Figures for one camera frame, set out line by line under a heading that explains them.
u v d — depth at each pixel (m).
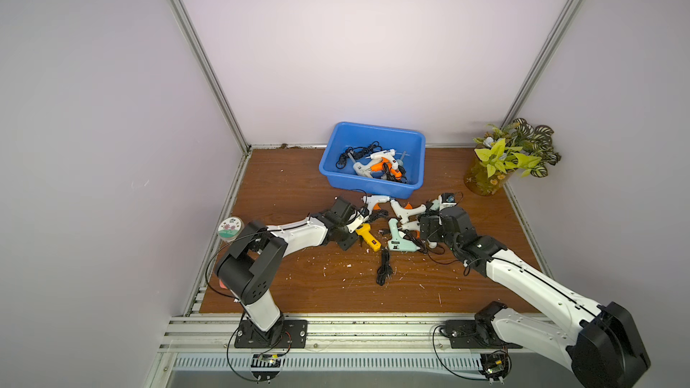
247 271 0.46
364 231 0.92
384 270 0.83
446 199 0.73
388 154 1.07
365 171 1.07
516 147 0.93
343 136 1.13
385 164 1.04
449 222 0.63
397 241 0.90
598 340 0.38
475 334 0.68
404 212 0.97
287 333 0.73
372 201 1.01
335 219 0.73
